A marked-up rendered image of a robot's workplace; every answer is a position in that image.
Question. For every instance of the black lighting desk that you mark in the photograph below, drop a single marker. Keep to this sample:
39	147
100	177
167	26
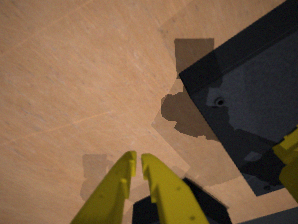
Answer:
146	212

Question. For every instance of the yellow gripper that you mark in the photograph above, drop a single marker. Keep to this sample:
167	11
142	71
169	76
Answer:
176	203

